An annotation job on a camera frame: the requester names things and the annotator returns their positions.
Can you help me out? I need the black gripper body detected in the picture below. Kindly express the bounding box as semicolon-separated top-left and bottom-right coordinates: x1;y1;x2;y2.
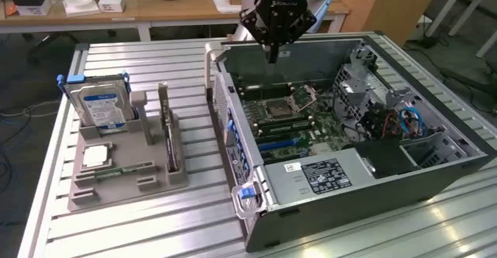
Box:
255;0;313;47

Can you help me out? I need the black graphics card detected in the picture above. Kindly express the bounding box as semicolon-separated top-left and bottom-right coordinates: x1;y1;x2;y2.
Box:
157;82;184;174

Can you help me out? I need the empty black RAM slot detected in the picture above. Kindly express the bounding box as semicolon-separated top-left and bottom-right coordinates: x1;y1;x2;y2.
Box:
240;90;299;100
239;82;296;91

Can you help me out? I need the long black expansion slot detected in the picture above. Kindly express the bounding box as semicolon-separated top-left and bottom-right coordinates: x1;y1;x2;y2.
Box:
256;132;296;143

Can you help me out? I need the blue expansion slot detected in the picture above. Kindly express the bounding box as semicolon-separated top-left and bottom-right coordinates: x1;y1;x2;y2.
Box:
257;138;303;151

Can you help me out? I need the white paper stack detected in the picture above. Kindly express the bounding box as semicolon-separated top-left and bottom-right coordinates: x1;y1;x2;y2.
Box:
211;0;245;15

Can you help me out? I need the wooden cabinet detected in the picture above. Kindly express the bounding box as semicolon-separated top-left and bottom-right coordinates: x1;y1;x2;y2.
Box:
329;0;447;45

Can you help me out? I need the metal socket cover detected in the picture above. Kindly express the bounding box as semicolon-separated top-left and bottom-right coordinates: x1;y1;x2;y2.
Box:
289;83;319;112

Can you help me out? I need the wooden desk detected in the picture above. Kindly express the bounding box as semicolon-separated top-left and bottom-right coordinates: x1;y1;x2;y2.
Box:
0;0;351;42

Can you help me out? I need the silver disk bay cage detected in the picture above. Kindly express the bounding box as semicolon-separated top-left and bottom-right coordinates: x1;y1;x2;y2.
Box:
332;47;413;118

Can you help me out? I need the CPU socket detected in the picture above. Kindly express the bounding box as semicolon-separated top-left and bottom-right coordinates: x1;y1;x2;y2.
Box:
264;98;299;119

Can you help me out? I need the black power adapter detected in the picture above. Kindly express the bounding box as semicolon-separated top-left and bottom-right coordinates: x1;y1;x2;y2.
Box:
415;35;443;50

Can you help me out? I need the green motherboard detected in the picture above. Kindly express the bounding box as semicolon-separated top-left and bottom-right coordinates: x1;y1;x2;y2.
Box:
232;76;360;165

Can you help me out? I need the installed black RAM stick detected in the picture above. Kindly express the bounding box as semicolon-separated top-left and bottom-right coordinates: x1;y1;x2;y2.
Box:
259;119;313;135

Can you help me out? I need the white labelled box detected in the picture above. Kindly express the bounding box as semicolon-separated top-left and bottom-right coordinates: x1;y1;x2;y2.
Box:
96;0;128;12

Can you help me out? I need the black floor stand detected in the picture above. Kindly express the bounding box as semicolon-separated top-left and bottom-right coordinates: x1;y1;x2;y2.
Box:
440;65;497;93

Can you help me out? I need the hard disk with blue caddy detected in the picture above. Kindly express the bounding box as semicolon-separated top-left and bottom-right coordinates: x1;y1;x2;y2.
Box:
58;70;135;131

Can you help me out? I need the black chair base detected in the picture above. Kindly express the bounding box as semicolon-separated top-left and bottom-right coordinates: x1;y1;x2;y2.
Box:
26;30;118;64

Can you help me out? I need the grey power supply unit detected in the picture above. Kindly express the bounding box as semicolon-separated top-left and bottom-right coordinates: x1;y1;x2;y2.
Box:
256;149;380;208

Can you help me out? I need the grey parts rack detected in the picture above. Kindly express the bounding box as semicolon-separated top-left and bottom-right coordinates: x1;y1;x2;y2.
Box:
68;82;191;212

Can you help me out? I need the black and white box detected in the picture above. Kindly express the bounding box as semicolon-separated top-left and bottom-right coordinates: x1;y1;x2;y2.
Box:
11;0;52;16

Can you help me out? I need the silver CPU chip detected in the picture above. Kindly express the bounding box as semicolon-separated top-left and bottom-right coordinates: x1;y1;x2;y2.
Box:
83;146;111;168

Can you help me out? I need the green RAM stick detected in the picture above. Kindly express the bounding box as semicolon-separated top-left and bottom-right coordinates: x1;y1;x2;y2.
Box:
95;166;137;181

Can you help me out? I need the open black PC case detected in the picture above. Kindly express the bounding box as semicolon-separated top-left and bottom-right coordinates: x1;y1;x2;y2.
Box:
204;30;497;253

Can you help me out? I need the red wire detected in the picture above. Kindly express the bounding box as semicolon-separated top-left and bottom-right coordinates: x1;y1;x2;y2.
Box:
381;112;393;139

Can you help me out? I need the blue wire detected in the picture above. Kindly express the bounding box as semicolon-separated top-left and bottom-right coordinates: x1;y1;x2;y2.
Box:
399;106;429;139

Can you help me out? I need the white table frame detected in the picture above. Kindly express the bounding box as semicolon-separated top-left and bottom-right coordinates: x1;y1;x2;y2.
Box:
424;0;497;58

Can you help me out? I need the silver drive bay bracket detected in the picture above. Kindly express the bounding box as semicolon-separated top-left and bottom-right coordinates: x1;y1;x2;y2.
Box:
400;126;469;170

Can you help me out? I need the grey case handle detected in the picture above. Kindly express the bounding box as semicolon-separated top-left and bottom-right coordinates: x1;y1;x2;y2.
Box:
231;181;268;220

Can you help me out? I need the grey floor cable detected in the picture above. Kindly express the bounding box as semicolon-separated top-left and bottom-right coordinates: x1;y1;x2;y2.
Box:
0;100;59;118

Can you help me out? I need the blue floor cable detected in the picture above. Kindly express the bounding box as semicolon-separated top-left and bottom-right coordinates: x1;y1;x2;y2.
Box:
0;118;35;229

